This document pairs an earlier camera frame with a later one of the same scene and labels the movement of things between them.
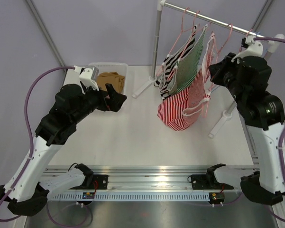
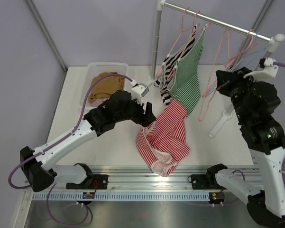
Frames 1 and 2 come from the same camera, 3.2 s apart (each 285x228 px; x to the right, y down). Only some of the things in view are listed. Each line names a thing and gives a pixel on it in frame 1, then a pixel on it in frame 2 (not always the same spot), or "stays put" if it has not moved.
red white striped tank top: (178, 110) -> (163, 142)
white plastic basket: (111, 67) stays put
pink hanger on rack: (182, 31) stays put
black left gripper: (113, 103) -> (148, 115)
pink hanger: (218, 51) -> (227, 30)
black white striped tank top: (161, 83) stays put
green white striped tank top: (188, 67) stays put
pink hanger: (193, 29) stays put
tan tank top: (117, 81) stays put
